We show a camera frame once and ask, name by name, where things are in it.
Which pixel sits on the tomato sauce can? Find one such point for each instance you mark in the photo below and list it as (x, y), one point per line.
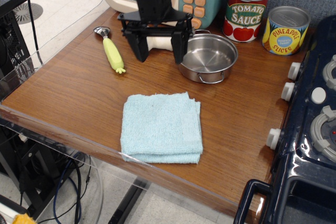
(243, 19)

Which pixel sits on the ice cream scoop yellow handle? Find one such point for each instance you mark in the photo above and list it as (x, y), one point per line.
(114, 58)

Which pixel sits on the yellow sponge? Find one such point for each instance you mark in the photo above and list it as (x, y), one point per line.
(23, 219)

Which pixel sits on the light blue cloth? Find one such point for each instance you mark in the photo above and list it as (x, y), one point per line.
(161, 128)

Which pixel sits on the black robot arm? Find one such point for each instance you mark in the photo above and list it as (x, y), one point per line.
(157, 25)

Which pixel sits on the white stove knob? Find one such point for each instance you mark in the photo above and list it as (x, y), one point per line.
(273, 138)
(287, 91)
(294, 70)

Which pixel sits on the small steel pot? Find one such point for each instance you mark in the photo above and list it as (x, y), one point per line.
(209, 59)

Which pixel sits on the pineapple slices can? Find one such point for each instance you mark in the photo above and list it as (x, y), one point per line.
(285, 31)

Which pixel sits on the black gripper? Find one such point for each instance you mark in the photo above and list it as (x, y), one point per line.
(156, 18)

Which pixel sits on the dark blue toy stove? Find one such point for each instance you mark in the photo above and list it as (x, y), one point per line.
(302, 186)

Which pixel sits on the plush toy mushroom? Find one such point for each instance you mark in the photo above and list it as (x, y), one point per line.
(159, 43)

